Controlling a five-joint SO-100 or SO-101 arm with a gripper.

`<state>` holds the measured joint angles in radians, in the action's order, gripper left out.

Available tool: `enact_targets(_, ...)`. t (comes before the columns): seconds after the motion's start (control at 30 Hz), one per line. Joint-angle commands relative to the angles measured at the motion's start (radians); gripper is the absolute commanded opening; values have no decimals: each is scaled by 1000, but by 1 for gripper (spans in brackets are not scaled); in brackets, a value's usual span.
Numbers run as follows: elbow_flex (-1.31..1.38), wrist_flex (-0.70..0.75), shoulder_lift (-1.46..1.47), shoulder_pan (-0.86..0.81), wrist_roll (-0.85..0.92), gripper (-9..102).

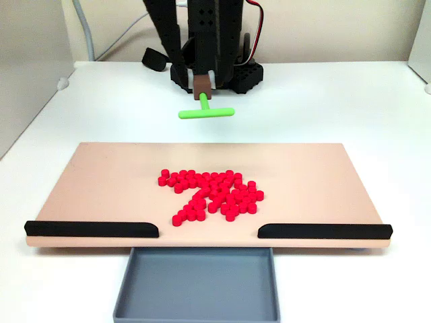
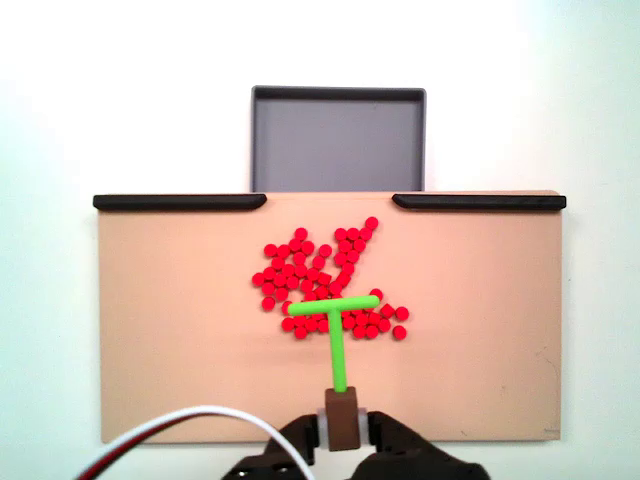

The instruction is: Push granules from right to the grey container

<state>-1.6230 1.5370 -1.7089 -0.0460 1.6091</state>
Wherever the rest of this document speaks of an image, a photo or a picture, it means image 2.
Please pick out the green T-shaped pusher tool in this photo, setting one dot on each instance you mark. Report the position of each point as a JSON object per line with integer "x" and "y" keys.
{"x": 338, "y": 350}

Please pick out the grey container tray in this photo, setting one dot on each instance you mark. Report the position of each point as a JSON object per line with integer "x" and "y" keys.
{"x": 337, "y": 145}

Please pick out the peach flat board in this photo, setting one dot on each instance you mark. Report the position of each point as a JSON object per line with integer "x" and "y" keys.
{"x": 175, "y": 325}

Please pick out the black edge rail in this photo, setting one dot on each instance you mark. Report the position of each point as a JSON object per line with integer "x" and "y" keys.
{"x": 175, "y": 202}
{"x": 480, "y": 202}

